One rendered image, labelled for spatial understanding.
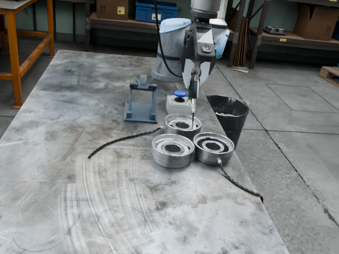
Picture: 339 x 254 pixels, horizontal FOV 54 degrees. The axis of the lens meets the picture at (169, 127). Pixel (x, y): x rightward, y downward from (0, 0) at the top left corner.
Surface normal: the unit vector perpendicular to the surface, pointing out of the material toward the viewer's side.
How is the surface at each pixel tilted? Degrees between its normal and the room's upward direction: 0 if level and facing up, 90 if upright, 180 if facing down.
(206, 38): 32
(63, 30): 90
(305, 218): 0
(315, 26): 91
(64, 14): 90
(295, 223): 0
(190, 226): 0
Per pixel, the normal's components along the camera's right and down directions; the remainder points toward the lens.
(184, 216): 0.12, -0.88
